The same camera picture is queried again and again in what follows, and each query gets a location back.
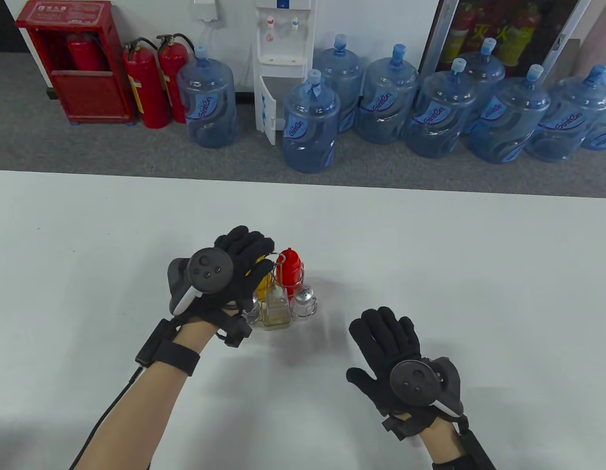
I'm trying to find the fire safety poster board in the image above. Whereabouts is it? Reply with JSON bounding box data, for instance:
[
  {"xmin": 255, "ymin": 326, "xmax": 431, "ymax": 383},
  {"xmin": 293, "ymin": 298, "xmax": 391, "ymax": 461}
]
[{"xmin": 420, "ymin": 0, "xmax": 593, "ymax": 79}]

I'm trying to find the row of blue water jugs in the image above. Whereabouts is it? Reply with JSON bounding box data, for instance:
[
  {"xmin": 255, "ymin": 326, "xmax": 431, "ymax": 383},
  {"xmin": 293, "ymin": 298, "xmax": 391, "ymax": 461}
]
[{"xmin": 177, "ymin": 34, "xmax": 606, "ymax": 174}]

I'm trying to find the black right hand controller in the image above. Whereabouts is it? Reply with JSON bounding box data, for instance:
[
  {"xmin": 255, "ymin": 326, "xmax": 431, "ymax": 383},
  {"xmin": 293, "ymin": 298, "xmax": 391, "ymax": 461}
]
[{"xmin": 390, "ymin": 356, "xmax": 464, "ymax": 418}]

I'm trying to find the person's left forearm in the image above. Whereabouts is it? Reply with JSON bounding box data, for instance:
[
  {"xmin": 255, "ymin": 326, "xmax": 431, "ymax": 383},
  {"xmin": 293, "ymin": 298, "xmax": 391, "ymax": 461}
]
[{"xmin": 80, "ymin": 313, "xmax": 235, "ymax": 470}]

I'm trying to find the black left wrist strap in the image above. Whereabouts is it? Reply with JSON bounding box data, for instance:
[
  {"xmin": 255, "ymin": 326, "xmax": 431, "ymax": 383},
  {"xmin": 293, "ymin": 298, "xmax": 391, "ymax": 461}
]
[{"xmin": 135, "ymin": 318, "xmax": 202, "ymax": 376}]

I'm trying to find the person's right hand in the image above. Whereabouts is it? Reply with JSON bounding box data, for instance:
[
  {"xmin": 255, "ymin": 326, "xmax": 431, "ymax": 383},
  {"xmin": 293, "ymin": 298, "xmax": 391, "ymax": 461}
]
[{"xmin": 346, "ymin": 306, "xmax": 467, "ymax": 441}]

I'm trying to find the white salt shaker seasoning bottle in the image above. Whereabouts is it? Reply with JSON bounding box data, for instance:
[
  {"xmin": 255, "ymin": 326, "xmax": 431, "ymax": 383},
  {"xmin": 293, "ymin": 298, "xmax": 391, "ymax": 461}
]
[{"xmin": 290, "ymin": 285, "xmax": 317, "ymax": 318}]

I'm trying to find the dark pepper shaker seasoning bottle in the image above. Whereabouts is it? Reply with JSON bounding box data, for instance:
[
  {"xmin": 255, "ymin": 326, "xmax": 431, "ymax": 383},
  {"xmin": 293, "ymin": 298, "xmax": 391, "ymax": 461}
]
[{"xmin": 242, "ymin": 296, "xmax": 262, "ymax": 325}]

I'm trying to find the person's right forearm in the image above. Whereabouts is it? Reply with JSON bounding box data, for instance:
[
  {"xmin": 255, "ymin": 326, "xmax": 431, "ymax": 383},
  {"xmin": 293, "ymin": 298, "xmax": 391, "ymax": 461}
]
[{"xmin": 408, "ymin": 416, "xmax": 467, "ymax": 465}]

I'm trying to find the black left hand controller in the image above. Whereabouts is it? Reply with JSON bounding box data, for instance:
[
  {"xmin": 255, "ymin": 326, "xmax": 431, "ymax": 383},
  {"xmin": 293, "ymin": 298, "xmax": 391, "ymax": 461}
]
[{"xmin": 167, "ymin": 247, "xmax": 235, "ymax": 316}]

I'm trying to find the person's left hand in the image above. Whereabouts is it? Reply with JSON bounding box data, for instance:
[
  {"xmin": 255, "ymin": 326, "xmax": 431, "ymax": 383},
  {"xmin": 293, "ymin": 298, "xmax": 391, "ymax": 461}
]
[{"xmin": 173, "ymin": 225, "xmax": 276, "ymax": 347}]

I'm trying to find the red fire extinguisher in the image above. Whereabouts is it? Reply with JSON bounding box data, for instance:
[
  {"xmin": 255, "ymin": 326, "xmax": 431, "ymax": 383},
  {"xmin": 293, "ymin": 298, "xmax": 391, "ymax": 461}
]
[
  {"xmin": 156, "ymin": 33, "xmax": 195, "ymax": 124},
  {"xmin": 67, "ymin": 33, "xmax": 108, "ymax": 72},
  {"xmin": 123, "ymin": 38, "xmax": 170, "ymax": 130}
]

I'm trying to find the red squeeze seasoning bottle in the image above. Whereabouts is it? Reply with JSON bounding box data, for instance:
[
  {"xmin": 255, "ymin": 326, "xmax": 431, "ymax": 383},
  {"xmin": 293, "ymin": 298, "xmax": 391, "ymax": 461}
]
[{"xmin": 273, "ymin": 247, "xmax": 306, "ymax": 286}]

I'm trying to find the white wall box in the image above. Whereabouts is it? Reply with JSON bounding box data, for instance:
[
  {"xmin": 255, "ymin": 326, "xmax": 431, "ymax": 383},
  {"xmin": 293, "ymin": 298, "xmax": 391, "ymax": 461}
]
[{"xmin": 193, "ymin": 0, "xmax": 218, "ymax": 23}]

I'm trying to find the black wrist strap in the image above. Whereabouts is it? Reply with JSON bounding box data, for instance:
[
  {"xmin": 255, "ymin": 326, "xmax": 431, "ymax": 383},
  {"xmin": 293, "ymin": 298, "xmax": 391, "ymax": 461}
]
[
  {"xmin": 135, "ymin": 318, "xmax": 202, "ymax": 376},
  {"xmin": 430, "ymin": 428, "xmax": 497, "ymax": 470}
]

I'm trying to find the white water dispenser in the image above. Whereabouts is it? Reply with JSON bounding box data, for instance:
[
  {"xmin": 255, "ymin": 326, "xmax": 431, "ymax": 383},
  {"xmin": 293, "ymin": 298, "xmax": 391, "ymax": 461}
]
[{"xmin": 253, "ymin": 0, "xmax": 317, "ymax": 146}]

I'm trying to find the clear glass oil seasoning bottle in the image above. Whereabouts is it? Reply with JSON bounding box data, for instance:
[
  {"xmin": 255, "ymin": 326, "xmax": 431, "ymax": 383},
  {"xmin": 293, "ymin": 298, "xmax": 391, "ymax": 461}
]
[{"xmin": 260, "ymin": 285, "xmax": 292, "ymax": 329}]

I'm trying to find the black hand controller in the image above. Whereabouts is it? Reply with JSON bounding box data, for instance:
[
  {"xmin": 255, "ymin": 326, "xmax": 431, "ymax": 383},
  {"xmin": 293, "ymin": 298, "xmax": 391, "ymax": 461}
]
[
  {"xmin": 390, "ymin": 356, "xmax": 464, "ymax": 418},
  {"xmin": 167, "ymin": 247, "xmax": 235, "ymax": 316}
]

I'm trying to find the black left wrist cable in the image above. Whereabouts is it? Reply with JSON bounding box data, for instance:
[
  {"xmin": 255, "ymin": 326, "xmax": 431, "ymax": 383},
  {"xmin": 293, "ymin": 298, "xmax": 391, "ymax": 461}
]
[{"xmin": 69, "ymin": 366, "xmax": 143, "ymax": 470}]

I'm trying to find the silver wire seasoning rack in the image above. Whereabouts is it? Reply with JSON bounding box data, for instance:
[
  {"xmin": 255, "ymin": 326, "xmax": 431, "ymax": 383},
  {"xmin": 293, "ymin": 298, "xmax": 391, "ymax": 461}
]
[{"xmin": 242, "ymin": 251, "xmax": 318, "ymax": 331}]

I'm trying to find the red fire extinguisher cabinet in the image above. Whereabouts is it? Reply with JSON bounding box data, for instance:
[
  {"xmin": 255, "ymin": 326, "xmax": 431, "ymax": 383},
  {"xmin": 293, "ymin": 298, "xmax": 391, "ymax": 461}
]
[{"xmin": 15, "ymin": 0, "xmax": 137, "ymax": 125}]

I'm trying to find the yellow squeeze seasoning bottle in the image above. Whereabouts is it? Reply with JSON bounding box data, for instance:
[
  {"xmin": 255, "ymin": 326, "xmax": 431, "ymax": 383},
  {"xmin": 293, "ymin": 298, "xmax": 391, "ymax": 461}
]
[{"xmin": 254, "ymin": 264, "xmax": 274, "ymax": 302}]

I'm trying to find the black right wrist strap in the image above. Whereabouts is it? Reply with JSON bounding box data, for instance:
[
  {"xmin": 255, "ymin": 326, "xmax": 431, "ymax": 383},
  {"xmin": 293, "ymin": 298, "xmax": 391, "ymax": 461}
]
[{"xmin": 430, "ymin": 428, "xmax": 497, "ymax": 470}]

